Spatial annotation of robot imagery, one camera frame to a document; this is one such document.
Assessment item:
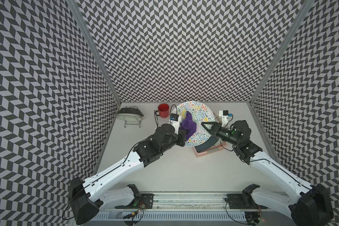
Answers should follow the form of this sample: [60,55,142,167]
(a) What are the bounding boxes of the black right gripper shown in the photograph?
[200,121,240,146]

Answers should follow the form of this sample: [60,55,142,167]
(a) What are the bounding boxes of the dark teal square plate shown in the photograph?
[194,137,218,154]

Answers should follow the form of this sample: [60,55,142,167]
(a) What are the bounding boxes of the purple microfibre cloth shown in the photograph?
[180,111,197,141]

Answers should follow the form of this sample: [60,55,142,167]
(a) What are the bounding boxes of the colourful squiggle pattern plate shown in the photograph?
[170,101,215,147]

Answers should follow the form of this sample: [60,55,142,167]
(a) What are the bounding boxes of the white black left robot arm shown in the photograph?
[68,123,188,225]

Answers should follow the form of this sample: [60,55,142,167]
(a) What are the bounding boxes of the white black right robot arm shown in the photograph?
[201,120,334,226]

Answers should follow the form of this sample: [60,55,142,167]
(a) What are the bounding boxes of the dark plate behind rack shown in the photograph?
[117,107,144,117]

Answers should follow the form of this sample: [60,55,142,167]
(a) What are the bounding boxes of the pink plastic basket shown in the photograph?
[192,141,228,158]

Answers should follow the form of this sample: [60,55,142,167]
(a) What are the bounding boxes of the red ceramic mug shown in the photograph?
[154,103,170,118]

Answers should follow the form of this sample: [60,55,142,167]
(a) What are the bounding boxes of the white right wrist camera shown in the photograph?
[218,110,233,128]

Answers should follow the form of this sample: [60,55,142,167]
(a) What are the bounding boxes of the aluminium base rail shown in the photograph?
[107,191,294,211]

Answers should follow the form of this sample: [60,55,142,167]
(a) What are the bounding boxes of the aluminium corner post right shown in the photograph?
[249,0,315,105]

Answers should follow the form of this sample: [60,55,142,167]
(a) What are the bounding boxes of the aluminium corner post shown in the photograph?
[66,0,121,105]
[249,0,315,105]

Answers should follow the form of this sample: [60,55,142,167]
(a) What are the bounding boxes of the aluminium corner post left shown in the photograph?
[66,0,121,105]

